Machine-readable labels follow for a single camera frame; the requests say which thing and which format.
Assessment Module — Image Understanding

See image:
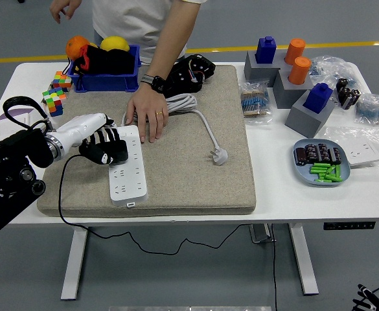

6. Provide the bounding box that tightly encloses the black drawstring bag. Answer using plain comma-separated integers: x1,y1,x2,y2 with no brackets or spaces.
69,44,137,77

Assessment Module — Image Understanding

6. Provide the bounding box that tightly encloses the colourful puzzle cube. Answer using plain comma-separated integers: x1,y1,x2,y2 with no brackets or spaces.
52,71,73,93
42,87,67,117

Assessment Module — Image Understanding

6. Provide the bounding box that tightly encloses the orange fruit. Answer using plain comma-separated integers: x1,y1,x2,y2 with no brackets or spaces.
65,35,91,61

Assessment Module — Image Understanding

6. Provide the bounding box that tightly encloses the metal bracket under table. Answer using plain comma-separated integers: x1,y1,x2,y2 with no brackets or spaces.
249,223,277,244

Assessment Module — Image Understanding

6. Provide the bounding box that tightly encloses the black table control panel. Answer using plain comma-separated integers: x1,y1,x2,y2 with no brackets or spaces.
323,221,377,231

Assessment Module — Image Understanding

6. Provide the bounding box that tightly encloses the white table leg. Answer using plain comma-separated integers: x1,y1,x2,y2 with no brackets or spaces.
60,225,89,301
288,223,319,296

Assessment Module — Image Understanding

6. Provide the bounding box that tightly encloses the black hanging cable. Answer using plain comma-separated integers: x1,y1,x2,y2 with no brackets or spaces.
270,223,279,311

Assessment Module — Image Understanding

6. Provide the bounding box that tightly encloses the large crumpled clear bag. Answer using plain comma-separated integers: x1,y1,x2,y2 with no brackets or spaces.
308,55,363,98

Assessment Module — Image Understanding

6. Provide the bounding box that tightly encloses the person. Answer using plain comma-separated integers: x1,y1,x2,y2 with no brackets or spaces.
91,0,208,64

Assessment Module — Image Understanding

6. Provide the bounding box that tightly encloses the person's left hand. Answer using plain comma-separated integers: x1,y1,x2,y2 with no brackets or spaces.
125,82,170,143

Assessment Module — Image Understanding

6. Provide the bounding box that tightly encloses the black plug adapter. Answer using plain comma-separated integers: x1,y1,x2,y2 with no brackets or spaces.
78,139,130,165

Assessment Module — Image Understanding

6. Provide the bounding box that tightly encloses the black wristwatch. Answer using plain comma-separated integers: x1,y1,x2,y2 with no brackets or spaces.
139,73,168,95

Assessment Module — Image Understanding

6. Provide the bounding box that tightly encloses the thin black adapter cord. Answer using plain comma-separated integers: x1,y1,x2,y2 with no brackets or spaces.
58,154,242,256

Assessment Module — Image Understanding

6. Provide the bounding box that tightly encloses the grey block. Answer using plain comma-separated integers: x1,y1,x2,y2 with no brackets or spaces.
285,89,336,139
272,69,315,109
244,50,282,88

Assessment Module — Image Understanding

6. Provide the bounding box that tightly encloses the white wall socket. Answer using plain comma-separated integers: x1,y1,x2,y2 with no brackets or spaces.
347,141,379,168

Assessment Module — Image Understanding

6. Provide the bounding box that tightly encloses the grey power cord with plug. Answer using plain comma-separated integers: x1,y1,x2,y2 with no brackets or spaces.
121,93,229,166

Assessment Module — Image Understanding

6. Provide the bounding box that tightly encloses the black electronic device housing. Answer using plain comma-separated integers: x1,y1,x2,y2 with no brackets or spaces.
163,54,216,98

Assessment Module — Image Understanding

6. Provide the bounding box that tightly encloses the white power strip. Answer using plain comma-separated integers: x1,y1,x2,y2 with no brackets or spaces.
108,125,148,207

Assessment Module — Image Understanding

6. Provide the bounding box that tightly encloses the person's right hand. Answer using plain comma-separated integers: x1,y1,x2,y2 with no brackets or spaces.
49,0,82,24

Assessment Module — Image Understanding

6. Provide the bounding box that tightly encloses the blue-grey plate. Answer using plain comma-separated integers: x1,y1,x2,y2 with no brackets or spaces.
293,138,352,187

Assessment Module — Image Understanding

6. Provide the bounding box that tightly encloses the blue square peg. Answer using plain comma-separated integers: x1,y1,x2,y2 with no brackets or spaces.
255,36,278,65
303,83,334,114

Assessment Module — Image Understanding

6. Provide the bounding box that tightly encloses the grey-brown mat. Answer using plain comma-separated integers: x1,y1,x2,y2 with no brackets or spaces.
36,64,257,218

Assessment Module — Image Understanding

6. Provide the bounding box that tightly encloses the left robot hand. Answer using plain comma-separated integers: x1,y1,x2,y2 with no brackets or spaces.
55,112,122,166

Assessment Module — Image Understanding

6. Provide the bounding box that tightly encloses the clear bag around socket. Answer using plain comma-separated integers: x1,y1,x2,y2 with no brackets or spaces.
323,125,379,170

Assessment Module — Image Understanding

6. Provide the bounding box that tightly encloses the yellow lemon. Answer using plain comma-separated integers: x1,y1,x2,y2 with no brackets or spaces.
100,36,131,52

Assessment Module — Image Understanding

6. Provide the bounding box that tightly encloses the clear bag of resistors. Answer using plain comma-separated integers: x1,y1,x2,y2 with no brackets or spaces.
240,80,273,126

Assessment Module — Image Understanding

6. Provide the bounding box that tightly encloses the orange cylinder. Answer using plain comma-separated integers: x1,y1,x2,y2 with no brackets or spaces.
288,56,312,86
284,38,307,65

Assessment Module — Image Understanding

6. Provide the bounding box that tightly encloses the small bag of blue resistors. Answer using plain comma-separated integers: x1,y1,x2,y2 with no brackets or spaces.
355,93,379,126

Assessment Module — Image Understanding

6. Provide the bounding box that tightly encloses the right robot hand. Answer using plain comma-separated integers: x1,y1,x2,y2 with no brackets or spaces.
352,283,379,311

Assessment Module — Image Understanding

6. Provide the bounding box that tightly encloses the blue plastic bin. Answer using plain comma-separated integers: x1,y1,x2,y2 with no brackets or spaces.
67,44,142,93

